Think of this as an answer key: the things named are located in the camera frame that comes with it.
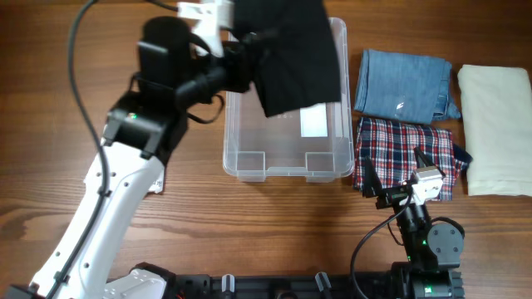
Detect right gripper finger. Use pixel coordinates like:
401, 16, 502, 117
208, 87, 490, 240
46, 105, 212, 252
414, 147, 446, 178
362, 156, 382, 198

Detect cream cloth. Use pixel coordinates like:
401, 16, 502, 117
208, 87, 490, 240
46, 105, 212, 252
458, 65, 531, 196

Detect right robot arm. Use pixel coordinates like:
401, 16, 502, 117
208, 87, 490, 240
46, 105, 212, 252
350, 147, 465, 298

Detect white label in bin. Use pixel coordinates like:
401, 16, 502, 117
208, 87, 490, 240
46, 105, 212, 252
300, 104, 328, 138

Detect clear plastic storage bin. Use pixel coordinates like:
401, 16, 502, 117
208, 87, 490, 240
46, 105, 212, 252
223, 17, 354, 183

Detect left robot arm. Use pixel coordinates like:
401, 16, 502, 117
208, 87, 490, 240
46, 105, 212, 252
6, 17, 258, 298

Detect red plaid shirt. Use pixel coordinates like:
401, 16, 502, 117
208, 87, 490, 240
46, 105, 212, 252
352, 117, 472, 201

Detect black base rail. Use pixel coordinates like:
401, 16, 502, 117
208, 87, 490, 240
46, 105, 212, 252
165, 272, 463, 299

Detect black garment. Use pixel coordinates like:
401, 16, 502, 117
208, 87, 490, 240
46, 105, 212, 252
231, 0, 342, 117

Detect blue denim jeans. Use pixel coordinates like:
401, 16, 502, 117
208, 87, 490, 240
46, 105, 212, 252
354, 49, 461, 125

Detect white printed t-shirt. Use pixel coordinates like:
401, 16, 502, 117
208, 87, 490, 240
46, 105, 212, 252
83, 168, 165, 194

